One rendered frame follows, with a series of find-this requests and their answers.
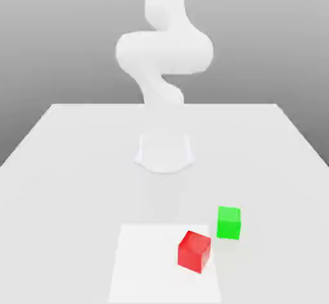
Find small green cube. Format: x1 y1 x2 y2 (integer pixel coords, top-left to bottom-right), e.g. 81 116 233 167
216 206 242 241

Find small red cube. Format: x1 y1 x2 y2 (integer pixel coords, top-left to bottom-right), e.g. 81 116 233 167
177 229 212 274

